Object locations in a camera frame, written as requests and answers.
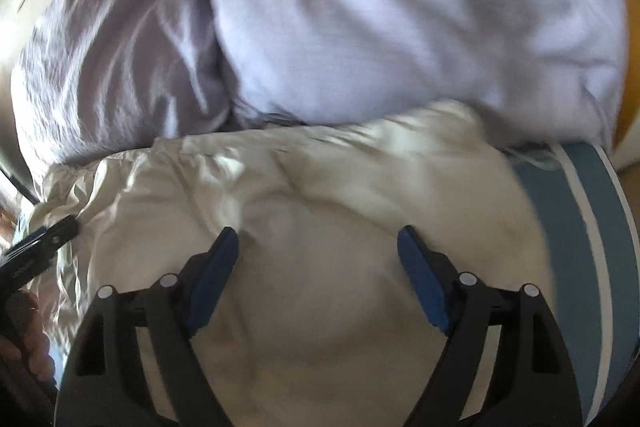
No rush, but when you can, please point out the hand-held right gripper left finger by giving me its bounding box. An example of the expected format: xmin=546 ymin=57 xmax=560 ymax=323
xmin=54 ymin=226 xmax=241 ymax=427

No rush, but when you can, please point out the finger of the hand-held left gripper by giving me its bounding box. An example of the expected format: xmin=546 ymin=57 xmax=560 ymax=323
xmin=0 ymin=214 xmax=82 ymax=269

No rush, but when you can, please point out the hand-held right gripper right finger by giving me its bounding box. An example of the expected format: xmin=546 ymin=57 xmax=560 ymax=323
xmin=397 ymin=224 xmax=587 ymax=427

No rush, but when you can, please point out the beige puffer jacket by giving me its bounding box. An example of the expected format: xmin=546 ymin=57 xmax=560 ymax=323
xmin=27 ymin=99 xmax=557 ymax=427

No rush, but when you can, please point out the person's left hand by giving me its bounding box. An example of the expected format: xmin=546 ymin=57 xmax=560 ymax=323
xmin=7 ymin=289 xmax=57 ymax=383

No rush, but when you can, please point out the bed with blue striped sheet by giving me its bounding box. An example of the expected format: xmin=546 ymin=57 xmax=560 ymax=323
xmin=500 ymin=139 xmax=640 ymax=427

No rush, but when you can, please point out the purple pillow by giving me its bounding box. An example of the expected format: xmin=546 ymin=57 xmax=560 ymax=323
xmin=10 ymin=0 xmax=247 ymax=174
xmin=192 ymin=0 xmax=629 ymax=154

